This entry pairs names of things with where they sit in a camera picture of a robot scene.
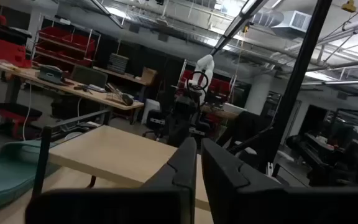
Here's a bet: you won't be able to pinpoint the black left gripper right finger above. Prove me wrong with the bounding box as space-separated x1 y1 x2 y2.
201 138 358 224

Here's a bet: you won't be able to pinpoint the white bin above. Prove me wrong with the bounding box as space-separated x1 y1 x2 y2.
140 98 162 126

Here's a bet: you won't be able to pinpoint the grey rubber slide slipper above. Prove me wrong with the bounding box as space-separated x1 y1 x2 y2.
63 131 84 141

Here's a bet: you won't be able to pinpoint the black office chair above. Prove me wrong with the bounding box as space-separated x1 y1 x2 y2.
142 108 168 141

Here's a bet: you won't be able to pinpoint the brown cardboard box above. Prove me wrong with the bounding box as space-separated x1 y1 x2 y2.
140 67 158 85

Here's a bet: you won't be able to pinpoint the grey box device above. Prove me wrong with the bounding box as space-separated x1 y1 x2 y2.
37 64 64 85

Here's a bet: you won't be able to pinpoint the white round pillar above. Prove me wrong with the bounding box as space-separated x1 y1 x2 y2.
244 73 275 116

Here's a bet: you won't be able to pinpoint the long white cable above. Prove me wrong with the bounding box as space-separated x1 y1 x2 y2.
22 81 34 141

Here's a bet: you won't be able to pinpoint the long wooden workbench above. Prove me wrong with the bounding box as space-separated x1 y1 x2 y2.
0 57 145 126

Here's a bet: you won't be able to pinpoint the teal rubber slide slipper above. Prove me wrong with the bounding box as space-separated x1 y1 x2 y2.
0 139 60 210

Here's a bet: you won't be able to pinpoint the ceiling air duct vent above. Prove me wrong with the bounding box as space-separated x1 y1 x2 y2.
250 9 313 34

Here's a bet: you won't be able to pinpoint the red cabinet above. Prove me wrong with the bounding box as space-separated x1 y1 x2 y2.
0 0 33 68

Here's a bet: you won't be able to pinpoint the red and black cart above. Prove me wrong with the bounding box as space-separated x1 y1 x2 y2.
0 102 44 140

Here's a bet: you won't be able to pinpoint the black aluminium rig frame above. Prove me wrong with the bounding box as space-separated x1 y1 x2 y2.
227 0 334 164

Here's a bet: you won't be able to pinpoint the stack of grey trays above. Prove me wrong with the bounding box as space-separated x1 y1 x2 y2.
106 52 130 75

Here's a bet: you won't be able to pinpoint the rack with red bins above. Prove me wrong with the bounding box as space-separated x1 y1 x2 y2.
32 26 103 68

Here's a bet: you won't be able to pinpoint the wooden shelf with black legs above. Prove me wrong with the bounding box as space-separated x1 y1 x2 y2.
32 110 211 213

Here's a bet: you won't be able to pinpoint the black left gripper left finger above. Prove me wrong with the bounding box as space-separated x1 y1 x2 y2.
25 136 198 224

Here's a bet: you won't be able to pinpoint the yellow hanging connector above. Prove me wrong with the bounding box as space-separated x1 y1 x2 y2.
341 0 357 14

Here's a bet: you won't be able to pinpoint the long ceiling light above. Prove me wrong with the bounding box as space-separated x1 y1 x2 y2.
209 0 270 57

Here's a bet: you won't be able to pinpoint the black work tables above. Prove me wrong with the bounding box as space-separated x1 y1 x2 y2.
286 107 358 188

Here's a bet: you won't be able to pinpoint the dark flat monitor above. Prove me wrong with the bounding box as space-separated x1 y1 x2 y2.
71 65 109 89

